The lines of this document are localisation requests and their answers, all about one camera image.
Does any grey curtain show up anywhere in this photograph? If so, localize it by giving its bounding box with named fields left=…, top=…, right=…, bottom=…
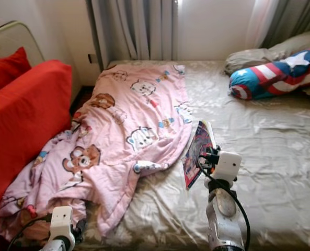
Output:
left=86, top=0, right=178, bottom=69
left=262, top=0, right=310, bottom=50

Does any red covered foam cushion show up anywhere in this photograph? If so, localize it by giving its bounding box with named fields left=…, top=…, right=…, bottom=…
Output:
left=0, top=59, right=74, bottom=251
left=0, top=47, right=32, bottom=98

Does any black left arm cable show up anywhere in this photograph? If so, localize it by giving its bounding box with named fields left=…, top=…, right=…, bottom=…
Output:
left=7, top=213, right=53, bottom=251

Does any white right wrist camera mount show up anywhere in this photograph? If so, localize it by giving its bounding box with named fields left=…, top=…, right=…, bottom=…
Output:
left=204, top=152, right=243, bottom=190

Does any pink sheer curtain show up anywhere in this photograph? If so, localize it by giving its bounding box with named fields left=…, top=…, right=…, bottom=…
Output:
left=245, top=0, right=281, bottom=50

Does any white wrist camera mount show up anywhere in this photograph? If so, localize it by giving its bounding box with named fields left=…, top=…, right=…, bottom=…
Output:
left=204, top=152, right=243, bottom=190
left=49, top=206, right=76, bottom=249

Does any star shield print bolster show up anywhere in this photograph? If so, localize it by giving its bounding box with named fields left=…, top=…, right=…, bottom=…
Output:
left=229, top=48, right=310, bottom=101

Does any beige pillow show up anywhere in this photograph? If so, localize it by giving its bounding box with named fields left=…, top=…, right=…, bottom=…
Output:
left=224, top=30, right=310, bottom=75

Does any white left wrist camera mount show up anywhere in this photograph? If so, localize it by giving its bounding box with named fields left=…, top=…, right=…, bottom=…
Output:
left=49, top=206, right=76, bottom=249

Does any pink cartoon print blanket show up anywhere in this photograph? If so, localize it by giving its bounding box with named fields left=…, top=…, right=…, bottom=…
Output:
left=0, top=63, right=194, bottom=242

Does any colourful magazine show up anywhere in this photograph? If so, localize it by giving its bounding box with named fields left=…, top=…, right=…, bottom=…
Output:
left=182, top=120, right=216, bottom=190

